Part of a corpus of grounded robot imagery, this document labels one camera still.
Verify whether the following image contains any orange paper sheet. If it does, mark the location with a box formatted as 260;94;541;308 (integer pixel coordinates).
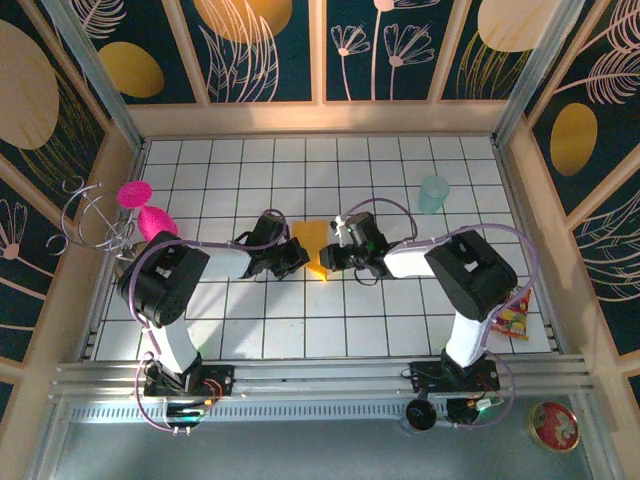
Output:
291;218;331;285

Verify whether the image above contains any translucent teal plastic cup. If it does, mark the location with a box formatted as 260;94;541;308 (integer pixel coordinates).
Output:
418;175;451;215

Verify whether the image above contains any pink plastic goblet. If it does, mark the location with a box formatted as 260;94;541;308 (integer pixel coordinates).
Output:
115;180;179;242

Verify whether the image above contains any colourful fruit candy bag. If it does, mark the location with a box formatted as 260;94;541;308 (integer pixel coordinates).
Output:
488;288;532;343

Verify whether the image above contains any black round knob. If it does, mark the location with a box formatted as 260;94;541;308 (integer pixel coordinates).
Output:
404;398;440;432

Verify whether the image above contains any round red tin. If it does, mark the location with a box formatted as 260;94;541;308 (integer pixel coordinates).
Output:
528;401;581;454

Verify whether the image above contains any long aluminium mounting rail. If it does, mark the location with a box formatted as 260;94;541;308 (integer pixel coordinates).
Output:
49;353;597;401

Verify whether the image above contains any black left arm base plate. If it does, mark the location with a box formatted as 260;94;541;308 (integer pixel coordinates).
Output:
142;363;236;399

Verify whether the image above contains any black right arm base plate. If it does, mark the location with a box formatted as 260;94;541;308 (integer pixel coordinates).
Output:
408;360;501;396

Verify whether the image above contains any metal wire glass rack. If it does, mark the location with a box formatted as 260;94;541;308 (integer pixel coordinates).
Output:
46;175;151;276

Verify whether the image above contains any perforated metal cable tray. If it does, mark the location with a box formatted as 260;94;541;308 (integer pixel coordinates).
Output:
64;399;576;426

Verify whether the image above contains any aluminium side rail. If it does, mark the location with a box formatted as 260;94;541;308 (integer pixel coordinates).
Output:
492;142;571;355
75;144;149;362

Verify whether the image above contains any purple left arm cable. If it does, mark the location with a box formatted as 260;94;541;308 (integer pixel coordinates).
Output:
127;208;291;435

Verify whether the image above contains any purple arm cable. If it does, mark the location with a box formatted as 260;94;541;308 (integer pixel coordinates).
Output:
127;208;291;435
347;197;541;431

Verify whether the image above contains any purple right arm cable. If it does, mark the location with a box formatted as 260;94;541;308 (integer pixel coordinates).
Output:
347;197;541;431

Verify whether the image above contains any aluminium frame post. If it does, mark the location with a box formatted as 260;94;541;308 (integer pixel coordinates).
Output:
42;0;147;151
492;0;586;147

